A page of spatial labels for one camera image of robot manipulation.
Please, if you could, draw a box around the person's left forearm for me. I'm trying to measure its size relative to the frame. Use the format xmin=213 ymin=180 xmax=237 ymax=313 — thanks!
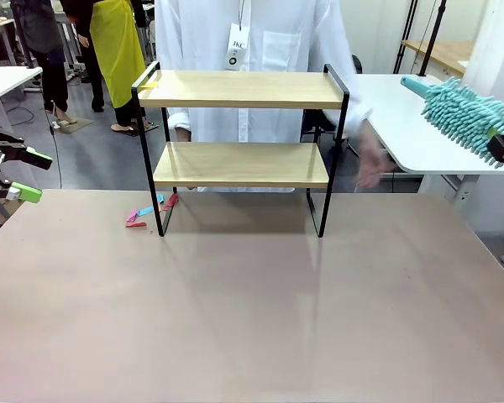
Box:
xmin=339 ymin=54 xmax=381 ymax=142

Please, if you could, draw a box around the person's right forearm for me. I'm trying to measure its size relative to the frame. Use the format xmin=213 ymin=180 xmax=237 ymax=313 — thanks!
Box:
xmin=166 ymin=107 xmax=194 ymax=129

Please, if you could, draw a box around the cardboard box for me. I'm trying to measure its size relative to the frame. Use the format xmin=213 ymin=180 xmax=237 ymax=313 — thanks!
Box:
xmin=0 ymin=196 xmax=26 ymax=244

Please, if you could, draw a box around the black pole stand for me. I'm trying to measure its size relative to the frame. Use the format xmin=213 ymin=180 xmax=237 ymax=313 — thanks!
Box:
xmin=417 ymin=0 xmax=448 ymax=79

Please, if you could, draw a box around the teal chenille duster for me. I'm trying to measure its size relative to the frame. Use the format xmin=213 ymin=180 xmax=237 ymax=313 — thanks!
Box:
xmin=400 ymin=75 xmax=504 ymax=172

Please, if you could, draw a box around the person's left hand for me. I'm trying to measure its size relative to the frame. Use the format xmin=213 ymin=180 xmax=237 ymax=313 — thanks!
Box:
xmin=354 ymin=125 xmax=399 ymax=191

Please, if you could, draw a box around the large white table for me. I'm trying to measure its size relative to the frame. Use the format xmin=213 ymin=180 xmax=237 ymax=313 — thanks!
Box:
xmin=337 ymin=74 xmax=504 ymax=207

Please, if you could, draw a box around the bystander in yellow apron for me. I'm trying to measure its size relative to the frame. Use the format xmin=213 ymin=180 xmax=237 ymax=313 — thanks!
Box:
xmin=60 ymin=0 xmax=160 ymax=138

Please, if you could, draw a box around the thin black hanging cable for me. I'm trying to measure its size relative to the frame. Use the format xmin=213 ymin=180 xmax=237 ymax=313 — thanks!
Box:
xmin=46 ymin=109 xmax=65 ymax=189

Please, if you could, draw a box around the brown floor mat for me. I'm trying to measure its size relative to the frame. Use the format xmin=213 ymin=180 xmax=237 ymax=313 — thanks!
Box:
xmin=52 ymin=117 xmax=95 ymax=135

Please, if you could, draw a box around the two-tier wooden shelf black frame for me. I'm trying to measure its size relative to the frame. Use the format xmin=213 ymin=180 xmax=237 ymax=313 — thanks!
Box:
xmin=131 ymin=60 xmax=350 ymax=239

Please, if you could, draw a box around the black tripod stand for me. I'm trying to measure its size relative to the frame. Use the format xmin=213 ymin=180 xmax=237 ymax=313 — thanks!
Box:
xmin=393 ymin=0 xmax=419 ymax=76

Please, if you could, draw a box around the person in white coat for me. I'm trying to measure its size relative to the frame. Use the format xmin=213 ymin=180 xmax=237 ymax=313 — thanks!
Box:
xmin=153 ymin=0 xmax=398 ymax=194

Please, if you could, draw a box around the black office chair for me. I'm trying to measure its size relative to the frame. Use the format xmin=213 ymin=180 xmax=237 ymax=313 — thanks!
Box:
xmin=298 ymin=54 xmax=370 ymax=161

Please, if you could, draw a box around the wooden top bench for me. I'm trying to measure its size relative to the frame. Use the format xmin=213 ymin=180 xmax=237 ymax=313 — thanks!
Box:
xmin=401 ymin=39 xmax=475 ymax=77

